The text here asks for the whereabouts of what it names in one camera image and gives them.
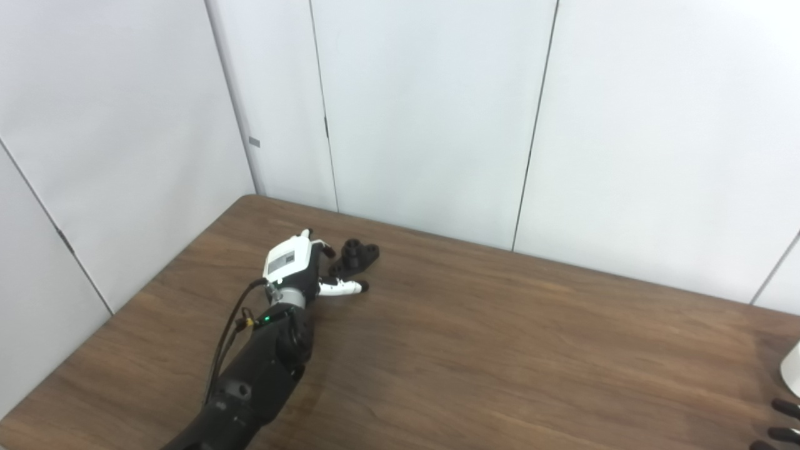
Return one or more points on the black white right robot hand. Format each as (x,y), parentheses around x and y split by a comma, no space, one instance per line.
(789,434)

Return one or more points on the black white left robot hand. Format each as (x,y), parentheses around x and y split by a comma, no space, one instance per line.
(289,259)

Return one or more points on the round white plastic piece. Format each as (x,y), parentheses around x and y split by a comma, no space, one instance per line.
(792,372)

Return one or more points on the black plastic holder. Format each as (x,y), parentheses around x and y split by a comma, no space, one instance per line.
(356,256)

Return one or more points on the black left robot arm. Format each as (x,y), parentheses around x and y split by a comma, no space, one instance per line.
(262,375)

